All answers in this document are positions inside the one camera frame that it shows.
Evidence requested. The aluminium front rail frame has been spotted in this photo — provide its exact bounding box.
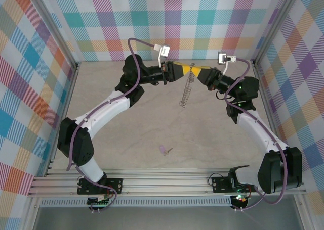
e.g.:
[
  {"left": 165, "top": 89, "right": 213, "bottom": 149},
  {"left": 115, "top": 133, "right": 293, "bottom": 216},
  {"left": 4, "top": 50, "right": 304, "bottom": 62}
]
[{"left": 27, "top": 167, "right": 307, "bottom": 197}]

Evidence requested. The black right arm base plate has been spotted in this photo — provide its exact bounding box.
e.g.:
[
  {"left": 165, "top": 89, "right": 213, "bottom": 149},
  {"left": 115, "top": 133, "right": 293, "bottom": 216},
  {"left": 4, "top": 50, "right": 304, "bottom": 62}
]
[{"left": 211, "top": 176, "right": 259, "bottom": 193}]

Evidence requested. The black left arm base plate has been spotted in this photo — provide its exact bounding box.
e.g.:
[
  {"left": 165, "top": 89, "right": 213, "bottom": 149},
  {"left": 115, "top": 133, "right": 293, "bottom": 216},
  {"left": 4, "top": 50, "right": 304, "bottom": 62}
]
[{"left": 76, "top": 177, "right": 124, "bottom": 196}]

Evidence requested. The small key with lilac tag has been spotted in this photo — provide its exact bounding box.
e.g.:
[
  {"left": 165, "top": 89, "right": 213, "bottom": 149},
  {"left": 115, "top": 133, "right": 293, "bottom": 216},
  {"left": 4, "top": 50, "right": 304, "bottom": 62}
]
[{"left": 158, "top": 145, "right": 174, "bottom": 157}]

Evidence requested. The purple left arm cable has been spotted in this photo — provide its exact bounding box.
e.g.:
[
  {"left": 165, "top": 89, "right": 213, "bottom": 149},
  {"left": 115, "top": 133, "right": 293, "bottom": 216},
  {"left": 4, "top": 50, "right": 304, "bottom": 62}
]
[{"left": 66, "top": 37, "right": 155, "bottom": 213}]

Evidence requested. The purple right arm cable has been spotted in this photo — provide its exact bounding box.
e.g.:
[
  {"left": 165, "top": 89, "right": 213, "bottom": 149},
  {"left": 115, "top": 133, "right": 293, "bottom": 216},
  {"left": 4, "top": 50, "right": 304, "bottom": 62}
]
[{"left": 224, "top": 58, "right": 288, "bottom": 213}]

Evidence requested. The aluminium side rail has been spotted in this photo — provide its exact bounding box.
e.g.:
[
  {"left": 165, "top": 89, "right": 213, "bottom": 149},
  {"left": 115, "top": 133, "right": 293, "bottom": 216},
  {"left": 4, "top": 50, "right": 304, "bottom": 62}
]
[
  {"left": 250, "top": 60, "right": 292, "bottom": 174},
  {"left": 44, "top": 62, "right": 80, "bottom": 177}
]

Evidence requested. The aluminium frame leg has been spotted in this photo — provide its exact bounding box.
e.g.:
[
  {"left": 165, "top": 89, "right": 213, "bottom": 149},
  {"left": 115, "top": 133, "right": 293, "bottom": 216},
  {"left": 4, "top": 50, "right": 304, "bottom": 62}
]
[
  {"left": 21, "top": 197, "right": 43, "bottom": 230},
  {"left": 293, "top": 193, "right": 313, "bottom": 230}
]

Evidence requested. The aluminium corner post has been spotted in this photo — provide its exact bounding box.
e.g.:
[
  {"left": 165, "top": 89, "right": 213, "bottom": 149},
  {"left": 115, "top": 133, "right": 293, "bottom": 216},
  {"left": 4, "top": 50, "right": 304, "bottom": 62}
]
[
  {"left": 251, "top": 0, "right": 305, "bottom": 64},
  {"left": 28, "top": 0, "right": 79, "bottom": 69}
]

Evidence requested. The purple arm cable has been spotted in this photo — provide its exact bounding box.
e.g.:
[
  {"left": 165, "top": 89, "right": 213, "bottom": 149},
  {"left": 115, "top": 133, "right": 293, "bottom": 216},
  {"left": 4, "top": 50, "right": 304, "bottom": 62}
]
[
  {"left": 66, "top": 37, "right": 155, "bottom": 213},
  {"left": 224, "top": 58, "right": 288, "bottom": 213}
]

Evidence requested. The slotted grey cable duct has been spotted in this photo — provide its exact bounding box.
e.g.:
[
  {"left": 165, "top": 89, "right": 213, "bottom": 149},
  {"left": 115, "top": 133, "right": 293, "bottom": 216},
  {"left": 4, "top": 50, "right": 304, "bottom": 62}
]
[{"left": 40, "top": 199, "right": 233, "bottom": 207}]

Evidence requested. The grey metal shelf panel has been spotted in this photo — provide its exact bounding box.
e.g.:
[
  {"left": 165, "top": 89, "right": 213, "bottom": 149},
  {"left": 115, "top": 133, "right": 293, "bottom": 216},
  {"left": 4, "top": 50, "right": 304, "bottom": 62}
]
[{"left": 32, "top": 206, "right": 304, "bottom": 230}]

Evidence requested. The metal keyring with wire loops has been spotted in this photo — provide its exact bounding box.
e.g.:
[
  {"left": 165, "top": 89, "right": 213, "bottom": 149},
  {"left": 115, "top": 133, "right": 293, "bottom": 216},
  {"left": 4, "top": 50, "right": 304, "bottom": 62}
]
[{"left": 179, "top": 62, "right": 197, "bottom": 107}]

